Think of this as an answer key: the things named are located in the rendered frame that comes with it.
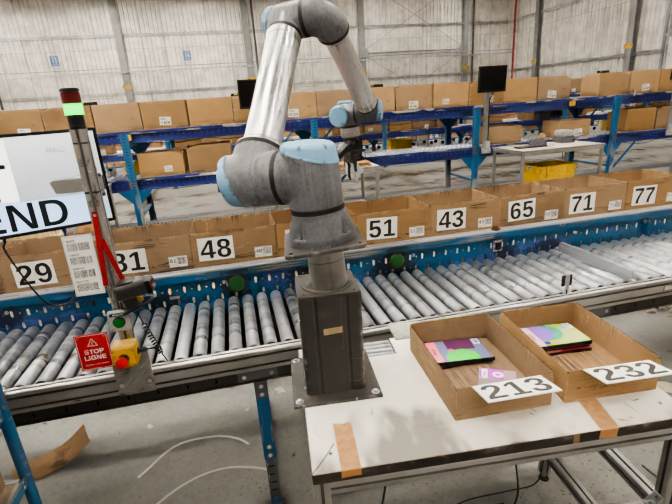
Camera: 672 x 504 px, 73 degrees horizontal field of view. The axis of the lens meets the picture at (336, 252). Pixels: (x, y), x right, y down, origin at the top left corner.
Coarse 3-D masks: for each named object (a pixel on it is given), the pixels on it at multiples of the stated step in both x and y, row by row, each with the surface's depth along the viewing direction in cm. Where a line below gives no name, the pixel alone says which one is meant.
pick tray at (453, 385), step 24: (432, 336) 156; (456, 336) 158; (480, 336) 159; (504, 336) 146; (432, 360) 133; (504, 360) 145; (528, 360) 134; (432, 384) 136; (456, 384) 135; (456, 408) 120; (480, 408) 121; (504, 408) 122
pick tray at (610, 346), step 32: (512, 320) 159; (544, 320) 161; (576, 320) 161; (544, 352) 132; (576, 352) 146; (608, 352) 146; (640, 352) 132; (576, 384) 124; (608, 384) 125; (640, 384) 127
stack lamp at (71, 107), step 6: (60, 96) 127; (66, 96) 126; (72, 96) 127; (78, 96) 128; (66, 102) 127; (72, 102) 127; (78, 102) 128; (66, 108) 127; (72, 108) 128; (78, 108) 129; (66, 114) 128; (72, 114) 128; (78, 114) 129
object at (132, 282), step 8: (120, 280) 144; (128, 280) 142; (136, 280) 141; (144, 280) 142; (152, 280) 144; (120, 288) 140; (128, 288) 140; (136, 288) 141; (144, 288) 141; (152, 288) 143; (120, 296) 140; (128, 296) 141; (136, 296) 142; (128, 304) 143; (136, 304) 144; (128, 312) 143
